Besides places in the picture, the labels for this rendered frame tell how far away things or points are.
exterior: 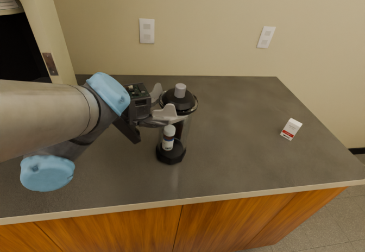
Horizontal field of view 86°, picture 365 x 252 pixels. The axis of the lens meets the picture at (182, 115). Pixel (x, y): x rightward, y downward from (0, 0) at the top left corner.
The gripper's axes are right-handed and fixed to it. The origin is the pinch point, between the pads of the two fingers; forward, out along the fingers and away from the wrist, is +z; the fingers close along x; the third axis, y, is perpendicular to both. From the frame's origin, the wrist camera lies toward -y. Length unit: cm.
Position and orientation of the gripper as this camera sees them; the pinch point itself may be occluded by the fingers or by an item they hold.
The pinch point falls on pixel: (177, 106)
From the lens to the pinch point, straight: 55.2
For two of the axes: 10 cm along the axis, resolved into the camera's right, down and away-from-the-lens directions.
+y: 1.1, -7.6, -6.4
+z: 9.1, -1.9, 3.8
